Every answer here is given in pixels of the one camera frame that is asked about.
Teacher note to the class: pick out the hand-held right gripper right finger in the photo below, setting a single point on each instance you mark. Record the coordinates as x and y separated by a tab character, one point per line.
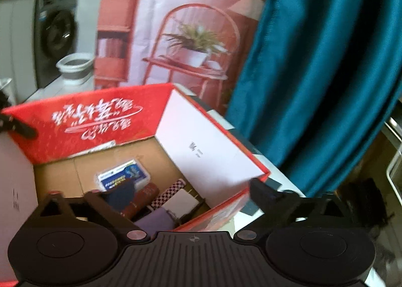
263	194

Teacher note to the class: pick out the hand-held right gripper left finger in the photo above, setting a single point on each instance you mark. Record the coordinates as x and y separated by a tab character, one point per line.
121	194

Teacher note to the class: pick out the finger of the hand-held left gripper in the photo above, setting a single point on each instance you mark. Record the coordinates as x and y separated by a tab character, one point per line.
22	128

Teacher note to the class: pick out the clear case with blue label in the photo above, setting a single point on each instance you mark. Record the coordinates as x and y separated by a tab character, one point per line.
125	173

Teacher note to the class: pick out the dark red lipstick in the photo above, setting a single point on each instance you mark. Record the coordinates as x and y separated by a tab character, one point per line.
144	199

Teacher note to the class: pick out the small purple plastic case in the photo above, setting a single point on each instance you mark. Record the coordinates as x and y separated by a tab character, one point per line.
155	221

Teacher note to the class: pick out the checkered tube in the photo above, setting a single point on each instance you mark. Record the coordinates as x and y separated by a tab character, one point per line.
168	194

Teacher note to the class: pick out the small white box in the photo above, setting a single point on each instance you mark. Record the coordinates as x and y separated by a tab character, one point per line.
182	202

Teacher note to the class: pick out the red cardboard box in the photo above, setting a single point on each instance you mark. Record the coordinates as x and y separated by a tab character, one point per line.
94	123

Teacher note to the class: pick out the white plastic bucket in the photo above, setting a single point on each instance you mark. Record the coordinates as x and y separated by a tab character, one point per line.
75	67

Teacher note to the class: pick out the grey washing machine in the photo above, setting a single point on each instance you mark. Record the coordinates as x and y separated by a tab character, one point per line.
34	35

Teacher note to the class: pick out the teal curtain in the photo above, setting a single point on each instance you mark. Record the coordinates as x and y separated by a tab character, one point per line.
320	70

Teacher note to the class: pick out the printed backdrop cloth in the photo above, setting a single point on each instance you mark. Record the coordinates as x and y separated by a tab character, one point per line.
188	16

